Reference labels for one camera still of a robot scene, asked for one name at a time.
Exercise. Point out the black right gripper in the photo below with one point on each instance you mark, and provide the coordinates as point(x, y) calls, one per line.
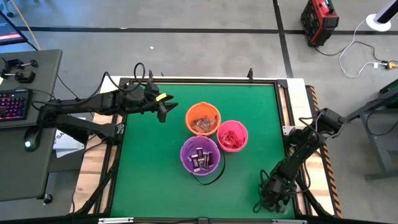
point(275, 194)

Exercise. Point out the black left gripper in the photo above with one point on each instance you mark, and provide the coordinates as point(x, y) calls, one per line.
point(140, 99)

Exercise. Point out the small yellow candy wrapper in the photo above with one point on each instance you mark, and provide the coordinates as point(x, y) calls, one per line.
point(161, 97)

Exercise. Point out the dark brown chocolate bar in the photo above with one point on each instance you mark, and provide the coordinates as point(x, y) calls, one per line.
point(199, 152)
point(207, 158)
point(211, 158)
point(195, 165)
point(202, 162)

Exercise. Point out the red chocolate wafer bar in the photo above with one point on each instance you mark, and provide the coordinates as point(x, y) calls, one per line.
point(225, 140)
point(234, 144)

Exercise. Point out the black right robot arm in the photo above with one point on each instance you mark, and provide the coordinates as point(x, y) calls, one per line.
point(293, 160)

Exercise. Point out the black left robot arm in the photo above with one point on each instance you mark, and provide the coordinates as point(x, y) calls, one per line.
point(81, 104)

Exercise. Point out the orange plastic halloween bucket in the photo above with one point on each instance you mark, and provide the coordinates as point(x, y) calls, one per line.
point(202, 105)

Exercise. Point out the pink plastic halloween bucket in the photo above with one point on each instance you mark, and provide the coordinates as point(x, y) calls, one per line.
point(233, 124)

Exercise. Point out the green table mat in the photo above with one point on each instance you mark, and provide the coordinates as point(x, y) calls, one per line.
point(155, 155)

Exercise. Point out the yellow black hazard strip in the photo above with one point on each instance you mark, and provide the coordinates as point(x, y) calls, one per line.
point(331, 180)

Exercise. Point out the white paper sheet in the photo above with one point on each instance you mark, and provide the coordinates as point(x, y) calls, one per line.
point(66, 147)

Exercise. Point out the grey metal side table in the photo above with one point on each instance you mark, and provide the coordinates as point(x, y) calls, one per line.
point(381, 146)

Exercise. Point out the black computer mouse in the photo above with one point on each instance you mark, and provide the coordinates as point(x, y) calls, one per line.
point(31, 140)

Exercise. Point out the black round knob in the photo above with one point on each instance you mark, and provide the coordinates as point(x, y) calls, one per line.
point(47, 198)

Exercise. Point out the black screw clamp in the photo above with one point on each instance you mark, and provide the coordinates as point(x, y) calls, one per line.
point(20, 77)
point(18, 63)

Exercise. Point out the black backlit keyboard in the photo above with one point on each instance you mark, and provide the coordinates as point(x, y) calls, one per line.
point(14, 104)

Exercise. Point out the grey side desk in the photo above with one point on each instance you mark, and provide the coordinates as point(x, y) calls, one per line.
point(18, 174)

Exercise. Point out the yellow plug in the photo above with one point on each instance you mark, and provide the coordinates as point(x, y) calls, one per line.
point(391, 64)

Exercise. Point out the black computer monitor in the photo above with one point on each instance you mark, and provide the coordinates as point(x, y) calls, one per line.
point(9, 31)

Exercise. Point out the black chair caster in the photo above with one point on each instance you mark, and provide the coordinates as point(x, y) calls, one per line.
point(10, 14)

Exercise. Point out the white round stand base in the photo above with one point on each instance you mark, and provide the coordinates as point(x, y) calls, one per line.
point(371, 25)

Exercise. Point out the black stand pole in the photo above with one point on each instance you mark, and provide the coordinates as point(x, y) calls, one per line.
point(387, 12)

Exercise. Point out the silver metal bracket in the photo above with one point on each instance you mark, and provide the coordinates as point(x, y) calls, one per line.
point(289, 221)
point(115, 220)

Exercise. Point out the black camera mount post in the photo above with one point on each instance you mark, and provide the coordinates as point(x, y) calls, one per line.
point(150, 74)
point(250, 74)

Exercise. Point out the white corner bracket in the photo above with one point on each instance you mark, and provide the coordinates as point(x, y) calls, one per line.
point(120, 128)
point(286, 130)

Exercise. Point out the dark table-edge camera block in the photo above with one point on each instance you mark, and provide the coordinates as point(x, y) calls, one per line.
point(203, 221)

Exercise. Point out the black aluminium table frame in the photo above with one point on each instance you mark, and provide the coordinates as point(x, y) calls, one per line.
point(111, 193)

